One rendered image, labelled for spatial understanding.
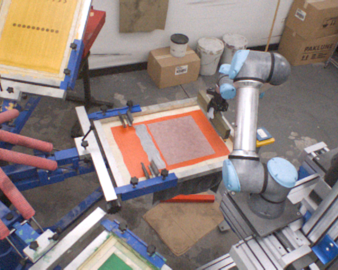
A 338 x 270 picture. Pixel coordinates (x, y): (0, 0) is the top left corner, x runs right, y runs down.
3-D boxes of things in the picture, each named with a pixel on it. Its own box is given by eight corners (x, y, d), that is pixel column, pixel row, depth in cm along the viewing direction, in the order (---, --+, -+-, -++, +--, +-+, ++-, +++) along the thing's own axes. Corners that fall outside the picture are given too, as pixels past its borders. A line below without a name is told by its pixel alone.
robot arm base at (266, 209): (291, 211, 139) (300, 197, 132) (262, 225, 133) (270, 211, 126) (267, 183, 148) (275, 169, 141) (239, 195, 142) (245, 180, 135)
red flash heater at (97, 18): (53, 12, 285) (50, -2, 277) (107, 21, 285) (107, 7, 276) (21, 50, 242) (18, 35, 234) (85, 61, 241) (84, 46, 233)
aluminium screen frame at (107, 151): (206, 99, 234) (207, 94, 231) (252, 161, 197) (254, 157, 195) (91, 121, 207) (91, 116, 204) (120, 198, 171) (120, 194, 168)
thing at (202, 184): (212, 180, 226) (223, 147, 203) (218, 190, 221) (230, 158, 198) (147, 199, 211) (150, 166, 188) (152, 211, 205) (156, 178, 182)
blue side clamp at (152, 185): (172, 179, 184) (174, 170, 179) (176, 186, 181) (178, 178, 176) (119, 193, 174) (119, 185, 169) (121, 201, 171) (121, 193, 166)
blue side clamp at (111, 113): (138, 112, 219) (139, 103, 214) (141, 117, 216) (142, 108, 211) (92, 121, 209) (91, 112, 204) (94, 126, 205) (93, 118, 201)
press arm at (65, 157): (88, 151, 185) (87, 144, 182) (90, 158, 181) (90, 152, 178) (54, 158, 179) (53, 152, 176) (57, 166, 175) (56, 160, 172)
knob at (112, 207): (118, 202, 166) (118, 193, 161) (122, 212, 162) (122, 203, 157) (103, 206, 163) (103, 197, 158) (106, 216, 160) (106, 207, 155)
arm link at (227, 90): (245, 89, 165) (242, 76, 173) (222, 87, 164) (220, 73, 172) (240, 102, 171) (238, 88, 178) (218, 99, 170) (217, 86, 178)
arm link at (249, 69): (267, 195, 122) (275, 47, 127) (226, 192, 121) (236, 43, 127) (256, 193, 134) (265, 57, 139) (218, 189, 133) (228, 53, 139)
